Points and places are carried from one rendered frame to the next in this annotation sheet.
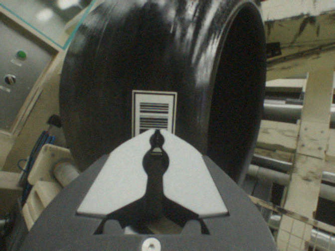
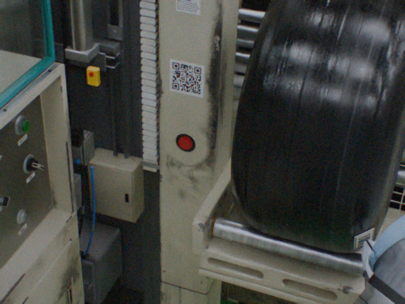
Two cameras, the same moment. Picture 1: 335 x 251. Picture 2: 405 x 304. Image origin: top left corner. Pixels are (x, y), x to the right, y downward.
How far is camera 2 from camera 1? 1.40 m
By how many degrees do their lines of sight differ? 50
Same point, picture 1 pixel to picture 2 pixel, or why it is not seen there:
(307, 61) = not seen: outside the picture
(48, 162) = (206, 233)
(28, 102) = (58, 164)
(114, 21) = (330, 209)
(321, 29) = not seen: outside the picture
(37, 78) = (43, 125)
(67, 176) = (244, 236)
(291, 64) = not seen: outside the picture
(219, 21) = (389, 180)
